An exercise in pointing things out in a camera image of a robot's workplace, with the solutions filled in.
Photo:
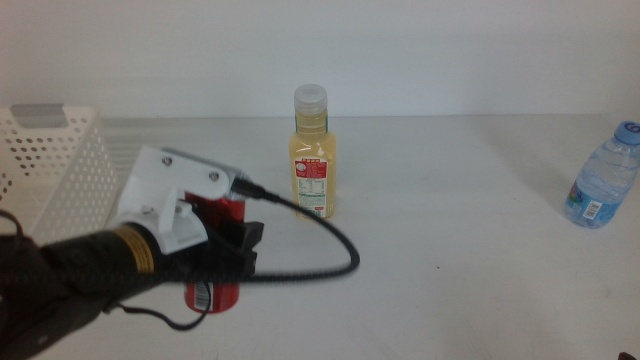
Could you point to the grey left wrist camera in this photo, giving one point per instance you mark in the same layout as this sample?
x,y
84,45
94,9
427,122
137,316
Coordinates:
x,y
200,162

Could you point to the yellow juice bottle red label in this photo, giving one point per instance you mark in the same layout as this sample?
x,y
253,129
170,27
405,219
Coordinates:
x,y
312,165

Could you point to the clear water bottle blue label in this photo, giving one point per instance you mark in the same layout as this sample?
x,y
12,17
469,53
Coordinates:
x,y
602,185

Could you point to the white perforated plastic basket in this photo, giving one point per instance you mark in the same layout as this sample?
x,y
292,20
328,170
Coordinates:
x,y
60,165

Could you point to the red drink can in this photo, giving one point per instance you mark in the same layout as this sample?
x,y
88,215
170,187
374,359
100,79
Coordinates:
x,y
215,297

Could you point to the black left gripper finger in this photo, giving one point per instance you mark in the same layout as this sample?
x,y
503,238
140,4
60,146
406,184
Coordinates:
x,y
246,264
250,235

